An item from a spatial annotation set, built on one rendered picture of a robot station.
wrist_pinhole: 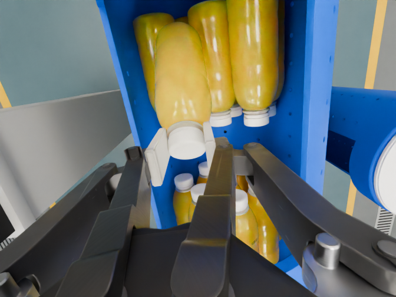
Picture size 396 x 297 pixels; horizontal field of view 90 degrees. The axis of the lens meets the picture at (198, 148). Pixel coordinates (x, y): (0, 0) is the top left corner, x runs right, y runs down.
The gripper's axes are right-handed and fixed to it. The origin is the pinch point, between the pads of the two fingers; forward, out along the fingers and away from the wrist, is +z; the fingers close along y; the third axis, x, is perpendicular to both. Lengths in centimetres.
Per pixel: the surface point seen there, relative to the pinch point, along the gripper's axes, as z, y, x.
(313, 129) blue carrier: 2.6, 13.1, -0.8
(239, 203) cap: 8.3, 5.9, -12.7
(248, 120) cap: 13.1, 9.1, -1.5
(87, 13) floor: 123, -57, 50
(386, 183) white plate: 20.2, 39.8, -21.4
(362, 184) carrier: 24, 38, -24
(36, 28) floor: 123, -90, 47
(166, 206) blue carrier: 17.5, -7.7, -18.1
